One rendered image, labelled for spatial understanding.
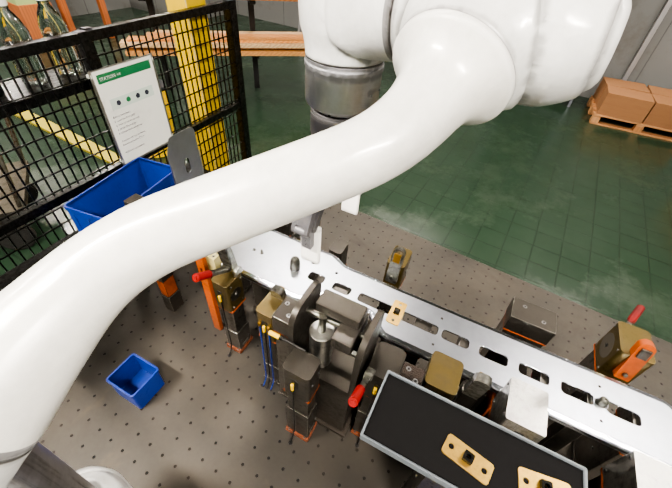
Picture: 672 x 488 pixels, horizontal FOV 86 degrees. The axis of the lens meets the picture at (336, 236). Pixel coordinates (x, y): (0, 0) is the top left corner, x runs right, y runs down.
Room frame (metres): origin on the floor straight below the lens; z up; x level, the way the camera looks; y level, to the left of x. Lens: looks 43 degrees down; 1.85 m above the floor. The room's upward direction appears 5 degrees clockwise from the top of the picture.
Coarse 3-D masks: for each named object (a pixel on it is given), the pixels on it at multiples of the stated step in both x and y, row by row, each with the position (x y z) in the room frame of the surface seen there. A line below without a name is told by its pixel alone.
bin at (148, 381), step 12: (132, 360) 0.52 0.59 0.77; (144, 360) 0.52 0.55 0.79; (120, 372) 0.48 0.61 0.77; (132, 372) 0.51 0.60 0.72; (144, 372) 0.52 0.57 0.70; (156, 372) 0.48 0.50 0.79; (120, 384) 0.47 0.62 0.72; (132, 384) 0.48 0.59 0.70; (144, 384) 0.44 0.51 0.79; (156, 384) 0.47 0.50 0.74; (132, 396) 0.41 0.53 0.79; (144, 396) 0.43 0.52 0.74
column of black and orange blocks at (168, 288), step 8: (128, 200) 0.77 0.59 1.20; (136, 200) 0.78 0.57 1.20; (160, 280) 0.75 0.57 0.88; (168, 280) 0.77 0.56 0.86; (160, 288) 0.77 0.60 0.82; (168, 288) 0.77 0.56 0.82; (176, 288) 0.79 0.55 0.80; (168, 296) 0.76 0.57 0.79; (176, 296) 0.78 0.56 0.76; (168, 304) 0.76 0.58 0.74; (176, 304) 0.77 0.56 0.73
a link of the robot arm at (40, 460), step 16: (32, 464) 0.12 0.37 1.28; (48, 464) 0.13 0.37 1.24; (64, 464) 0.15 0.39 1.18; (16, 480) 0.10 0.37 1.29; (32, 480) 0.11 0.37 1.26; (48, 480) 0.12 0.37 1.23; (64, 480) 0.12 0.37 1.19; (80, 480) 0.14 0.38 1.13; (96, 480) 0.16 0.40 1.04; (112, 480) 0.16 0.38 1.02
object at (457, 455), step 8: (448, 440) 0.24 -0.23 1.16; (456, 440) 0.24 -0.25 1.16; (448, 448) 0.23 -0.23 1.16; (456, 448) 0.23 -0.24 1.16; (464, 448) 0.23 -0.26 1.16; (448, 456) 0.21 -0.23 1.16; (456, 456) 0.21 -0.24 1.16; (464, 456) 0.21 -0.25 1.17; (472, 456) 0.21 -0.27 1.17; (480, 456) 0.22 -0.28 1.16; (464, 464) 0.20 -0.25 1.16; (472, 464) 0.20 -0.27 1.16; (480, 464) 0.20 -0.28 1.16; (488, 464) 0.21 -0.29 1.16; (472, 472) 0.19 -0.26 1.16; (480, 472) 0.19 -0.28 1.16; (488, 472) 0.19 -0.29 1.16; (480, 480) 0.18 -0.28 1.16; (488, 480) 0.18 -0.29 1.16
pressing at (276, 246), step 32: (256, 256) 0.79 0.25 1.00; (288, 256) 0.80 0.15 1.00; (320, 256) 0.82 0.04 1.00; (288, 288) 0.67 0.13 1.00; (352, 288) 0.70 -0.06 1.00; (384, 288) 0.71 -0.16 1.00; (384, 320) 0.59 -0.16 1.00; (448, 320) 0.61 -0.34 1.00; (416, 352) 0.50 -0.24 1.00; (448, 352) 0.51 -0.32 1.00; (512, 352) 0.53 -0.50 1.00; (544, 352) 0.54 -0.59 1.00; (544, 384) 0.45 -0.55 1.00; (576, 384) 0.45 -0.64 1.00; (608, 384) 0.46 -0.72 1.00; (576, 416) 0.37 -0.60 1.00; (608, 416) 0.38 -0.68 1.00; (640, 416) 0.39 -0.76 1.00; (640, 448) 0.31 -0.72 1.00
